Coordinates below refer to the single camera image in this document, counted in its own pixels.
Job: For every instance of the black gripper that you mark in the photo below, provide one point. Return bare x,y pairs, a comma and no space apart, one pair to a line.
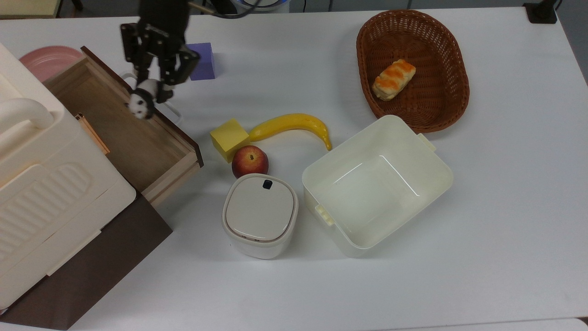
163,20

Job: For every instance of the small panda toy figure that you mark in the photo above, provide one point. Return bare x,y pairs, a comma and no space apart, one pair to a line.
141,103

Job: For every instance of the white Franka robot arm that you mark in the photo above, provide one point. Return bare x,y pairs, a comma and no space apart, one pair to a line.
280,6

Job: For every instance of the wooden drawer with dark front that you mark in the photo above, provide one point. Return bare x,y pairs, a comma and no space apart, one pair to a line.
133,142

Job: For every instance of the cream toy cabinet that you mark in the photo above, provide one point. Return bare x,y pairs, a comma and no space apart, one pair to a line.
50,197

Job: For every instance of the purple cube block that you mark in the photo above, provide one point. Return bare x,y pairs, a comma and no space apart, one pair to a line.
204,62

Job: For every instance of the yellow cube block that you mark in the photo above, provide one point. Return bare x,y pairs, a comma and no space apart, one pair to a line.
228,138

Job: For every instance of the pink plastic plate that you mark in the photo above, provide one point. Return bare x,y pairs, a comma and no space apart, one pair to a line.
46,64

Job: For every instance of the red apple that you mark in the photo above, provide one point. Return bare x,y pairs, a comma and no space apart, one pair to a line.
250,161

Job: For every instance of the tan wooden board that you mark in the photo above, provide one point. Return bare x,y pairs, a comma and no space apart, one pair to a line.
27,7

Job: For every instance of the yellow banana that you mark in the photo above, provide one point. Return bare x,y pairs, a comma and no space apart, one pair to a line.
289,123

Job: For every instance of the small beige lidded trash can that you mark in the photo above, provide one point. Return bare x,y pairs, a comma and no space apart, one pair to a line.
259,214

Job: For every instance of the orange glazed bread loaf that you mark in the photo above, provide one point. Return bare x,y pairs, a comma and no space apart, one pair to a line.
394,79

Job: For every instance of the cream open plastic bin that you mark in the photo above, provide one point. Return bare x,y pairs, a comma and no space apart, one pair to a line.
376,193

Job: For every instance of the brown wicker basket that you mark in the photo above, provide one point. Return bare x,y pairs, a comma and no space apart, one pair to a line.
441,92

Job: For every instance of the black camera stand pole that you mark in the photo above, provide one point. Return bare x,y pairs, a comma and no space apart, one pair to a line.
542,13

